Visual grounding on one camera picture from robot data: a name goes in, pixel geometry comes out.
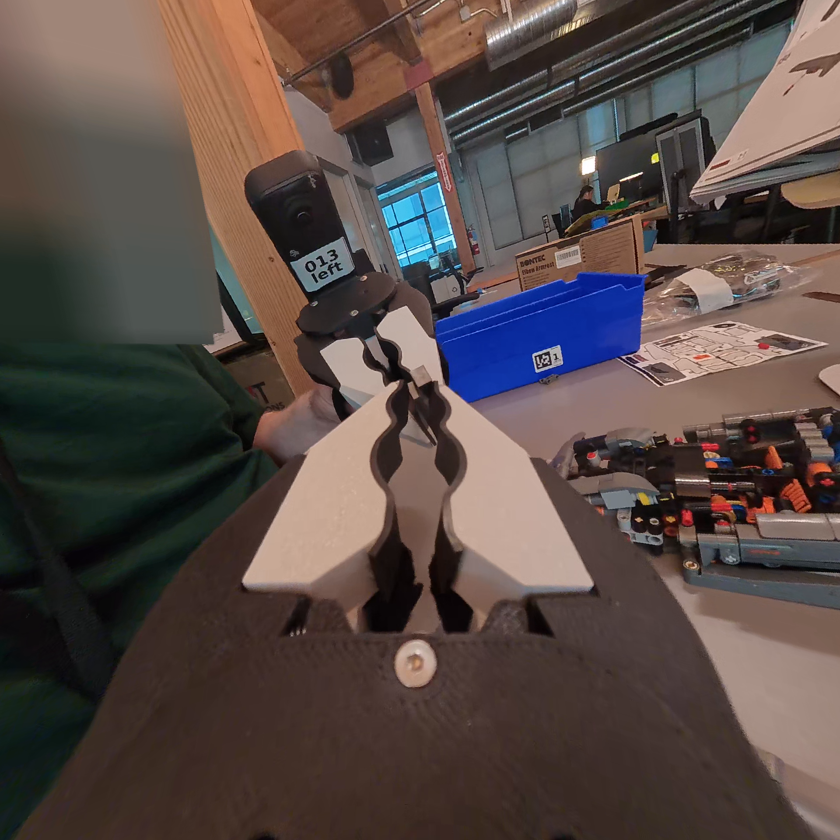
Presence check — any plastic bag of lego parts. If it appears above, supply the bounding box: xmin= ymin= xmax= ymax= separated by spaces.
xmin=642 ymin=252 xmax=805 ymax=326

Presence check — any lego instruction book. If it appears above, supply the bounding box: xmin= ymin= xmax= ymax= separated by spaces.
xmin=689 ymin=0 xmax=840 ymax=204

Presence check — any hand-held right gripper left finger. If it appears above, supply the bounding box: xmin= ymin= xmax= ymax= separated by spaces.
xmin=240 ymin=381 xmax=424 ymax=634

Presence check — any person's left hand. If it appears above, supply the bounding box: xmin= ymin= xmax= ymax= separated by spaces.
xmin=255 ymin=386 xmax=343 ymax=466

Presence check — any paned window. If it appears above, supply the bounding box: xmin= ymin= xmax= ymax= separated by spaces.
xmin=381 ymin=182 xmax=458 ymax=266

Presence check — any grey lego blade piece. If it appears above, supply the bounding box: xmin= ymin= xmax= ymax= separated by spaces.
xmin=408 ymin=365 xmax=438 ymax=447

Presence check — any lego car model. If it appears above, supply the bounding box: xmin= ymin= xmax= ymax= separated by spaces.
xmin=554 ymin=407 xmax=840 ymax=610

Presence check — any black wall speaker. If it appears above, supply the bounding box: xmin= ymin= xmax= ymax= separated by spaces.
xmin=346 ymin=118 xmax=395 ymax=167

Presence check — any black monitor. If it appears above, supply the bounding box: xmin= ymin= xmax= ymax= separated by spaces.
xmin=596 ymin=134 xmax=664 ymax=198

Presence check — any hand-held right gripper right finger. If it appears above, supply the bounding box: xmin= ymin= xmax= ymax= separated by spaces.
xmin=427 ymin=381 xmax=597 ymax=634

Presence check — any grey cabinet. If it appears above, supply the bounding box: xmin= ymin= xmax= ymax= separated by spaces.
xmin=656 ymin=113 xmax=716 ymax=198

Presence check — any wooden pillar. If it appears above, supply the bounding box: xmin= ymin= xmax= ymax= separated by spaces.
xmin=157 ymin=0 xmax=315 ymax=395

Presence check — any sticker sheet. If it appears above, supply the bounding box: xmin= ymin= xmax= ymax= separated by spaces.
xmin=617 ymin=320 xmax=829 ymax=387

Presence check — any red wooden post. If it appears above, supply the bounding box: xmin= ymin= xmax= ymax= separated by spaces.
xmin=413 ymin=62 xmax=478 ymax=277

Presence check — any white book stand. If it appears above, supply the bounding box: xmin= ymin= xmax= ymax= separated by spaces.
xmin=780 ymin=176 xmax=840 ymax=398

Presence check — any silver ventilation duct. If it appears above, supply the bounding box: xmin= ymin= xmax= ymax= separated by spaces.
xmin=484 ymin=0 xmax=580 ymax=70

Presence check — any blue plastic bin with sticker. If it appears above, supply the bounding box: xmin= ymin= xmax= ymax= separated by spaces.
xmin=434 ymin=272 xmax=649 ymax=403

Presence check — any person's green shirt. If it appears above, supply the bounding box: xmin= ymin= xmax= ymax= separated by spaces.
xmin=0 ymin=341 xmax=280 ymax=840

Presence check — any cardboard box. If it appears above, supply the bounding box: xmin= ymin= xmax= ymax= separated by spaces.
xmin=515 ymin=215 xmax=645 ymax=293

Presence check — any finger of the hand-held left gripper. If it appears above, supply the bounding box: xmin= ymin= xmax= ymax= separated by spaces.
xmin=318 ymin=336 xmax=399 ymax=412
xmin=375 ymin=306 xmax=450 ymax=388

